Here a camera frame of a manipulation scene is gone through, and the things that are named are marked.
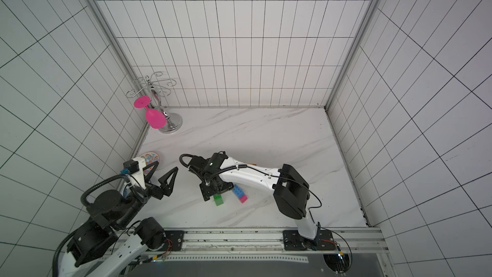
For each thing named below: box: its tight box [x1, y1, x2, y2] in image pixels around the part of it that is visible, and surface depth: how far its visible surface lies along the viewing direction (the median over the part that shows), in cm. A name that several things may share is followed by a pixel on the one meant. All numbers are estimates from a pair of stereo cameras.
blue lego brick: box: [231, 184, 246, 199], surface depth 84 cm
